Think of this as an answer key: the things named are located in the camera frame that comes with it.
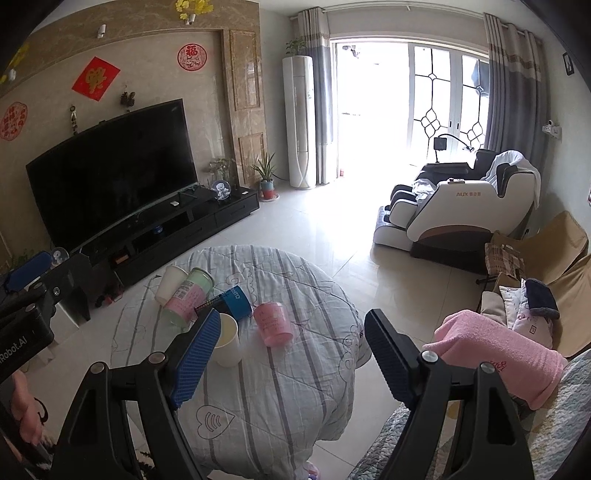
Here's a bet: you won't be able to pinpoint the blue cup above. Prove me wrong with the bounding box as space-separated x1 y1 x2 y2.
216 285 253 320

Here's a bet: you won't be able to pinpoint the grey curtain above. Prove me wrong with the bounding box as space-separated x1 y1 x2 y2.
482 13 550 160
295 7 335 185

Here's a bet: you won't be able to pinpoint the glass balcony door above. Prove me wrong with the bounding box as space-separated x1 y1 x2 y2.
409 44 490 162

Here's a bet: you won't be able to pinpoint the potted green plant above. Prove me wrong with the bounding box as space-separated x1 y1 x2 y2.
250 152 280 202

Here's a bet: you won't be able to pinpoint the white printed pillow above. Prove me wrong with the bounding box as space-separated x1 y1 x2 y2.
499 284 555 349

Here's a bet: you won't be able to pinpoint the white paper cup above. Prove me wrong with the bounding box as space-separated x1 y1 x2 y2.
154 264 189 305

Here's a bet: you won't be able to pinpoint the yellow artificial flowers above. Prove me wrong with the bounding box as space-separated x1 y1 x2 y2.
0 44 31 86
174 0 214 25

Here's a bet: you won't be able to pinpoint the dark grey cloth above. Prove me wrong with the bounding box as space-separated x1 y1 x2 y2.
521 278 561 321

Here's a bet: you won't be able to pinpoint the red round paper cutting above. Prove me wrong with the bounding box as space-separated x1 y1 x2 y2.
0 102 29 141
177 43 207 71

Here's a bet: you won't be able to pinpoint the large black television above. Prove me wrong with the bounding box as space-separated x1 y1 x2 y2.
25 98 200 254

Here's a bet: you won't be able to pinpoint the tan covered sofa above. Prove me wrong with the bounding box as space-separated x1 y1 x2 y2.
478 210 591 358

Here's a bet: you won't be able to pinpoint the green and pink cup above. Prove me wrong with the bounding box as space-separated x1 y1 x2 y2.
163 268 216 329

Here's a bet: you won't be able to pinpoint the plaid cushion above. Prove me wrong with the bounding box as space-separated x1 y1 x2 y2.
484 241 527 278

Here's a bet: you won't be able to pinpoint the round table with striped cloth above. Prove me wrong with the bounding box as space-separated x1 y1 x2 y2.
113 244 372 480

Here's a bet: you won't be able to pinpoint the white massage chair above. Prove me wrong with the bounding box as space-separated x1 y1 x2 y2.
373 148 542 265

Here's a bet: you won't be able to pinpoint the white cloth on chair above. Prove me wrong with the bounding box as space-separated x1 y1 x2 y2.
489 150 542 208

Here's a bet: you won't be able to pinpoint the quilted light sofa cover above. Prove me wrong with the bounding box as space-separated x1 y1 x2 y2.
360 353 591 480

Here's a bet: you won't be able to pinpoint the cream paper cup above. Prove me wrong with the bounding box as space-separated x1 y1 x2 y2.
213 313 241 368

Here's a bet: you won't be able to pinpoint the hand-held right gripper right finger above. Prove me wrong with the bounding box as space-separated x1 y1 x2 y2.
364 308 533 480

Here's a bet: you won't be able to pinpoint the black television cabinet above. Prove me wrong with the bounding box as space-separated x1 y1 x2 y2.
78 184 260 288

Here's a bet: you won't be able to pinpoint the red diamond wall poster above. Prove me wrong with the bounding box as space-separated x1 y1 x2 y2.
71 56 122 102

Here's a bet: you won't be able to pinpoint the plant in glass vase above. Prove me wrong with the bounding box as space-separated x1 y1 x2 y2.
208 157 237 185

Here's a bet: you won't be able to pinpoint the pink towel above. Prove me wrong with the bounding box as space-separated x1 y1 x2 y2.
421 309 570 411

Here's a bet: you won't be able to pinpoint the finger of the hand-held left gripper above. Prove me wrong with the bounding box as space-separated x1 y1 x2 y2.
0 250 53 292
45 253 92 323

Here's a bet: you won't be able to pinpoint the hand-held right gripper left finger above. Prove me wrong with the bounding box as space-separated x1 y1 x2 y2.
48 298 225 480

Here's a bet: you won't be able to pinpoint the white standing air conditioner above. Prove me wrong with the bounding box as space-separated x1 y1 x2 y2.
282 55 318 190

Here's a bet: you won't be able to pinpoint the person's left hand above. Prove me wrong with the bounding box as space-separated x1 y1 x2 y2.
8 369 49 446

